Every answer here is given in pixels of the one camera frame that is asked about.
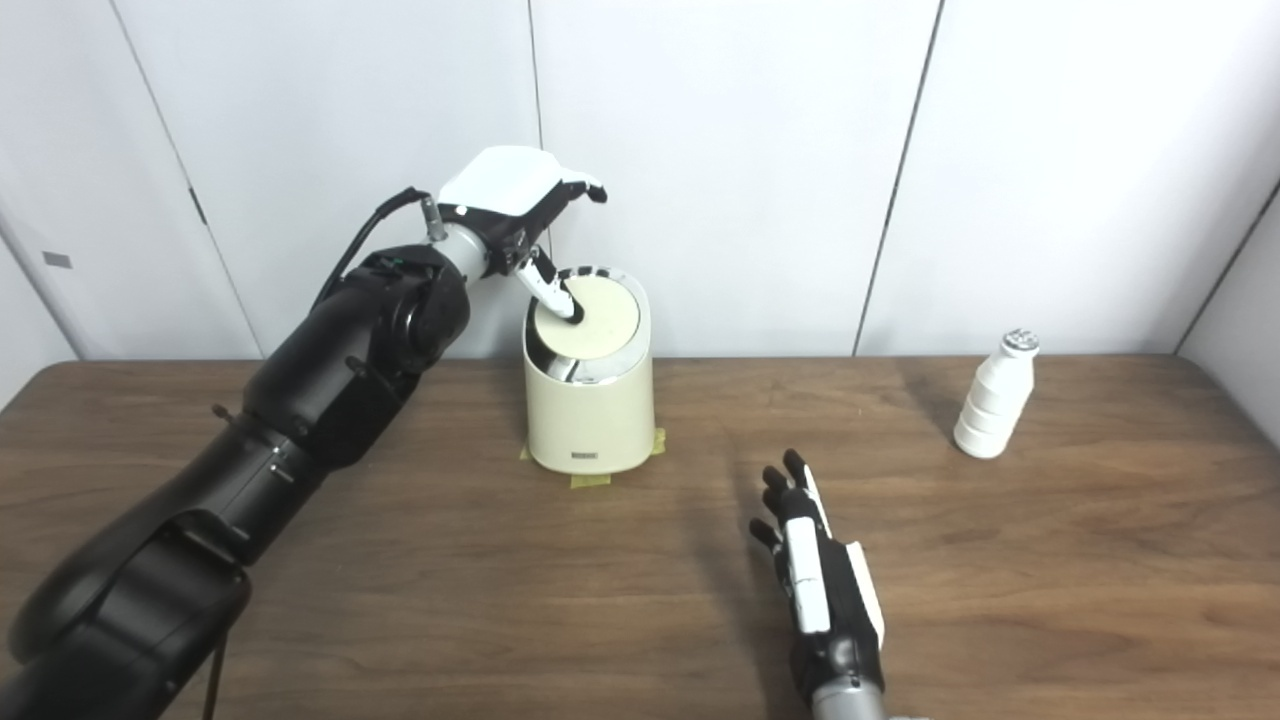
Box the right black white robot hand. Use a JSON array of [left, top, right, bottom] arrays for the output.
[[750, 449, 887, 701]]

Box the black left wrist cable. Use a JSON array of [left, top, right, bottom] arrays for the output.
[[310, 187, 446, 311]]

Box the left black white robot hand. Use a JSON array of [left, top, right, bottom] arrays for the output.
[[437, 146, 608, 324]]

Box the small white plastic bottle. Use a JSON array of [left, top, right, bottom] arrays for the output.
[[953, 329, 1041, 460]]

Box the round cream bin lid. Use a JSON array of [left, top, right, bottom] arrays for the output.
[[533, 277, 641, 361]]

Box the cream-colored plastic bin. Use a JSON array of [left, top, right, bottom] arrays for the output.
[[522, 265, 657, 476]]

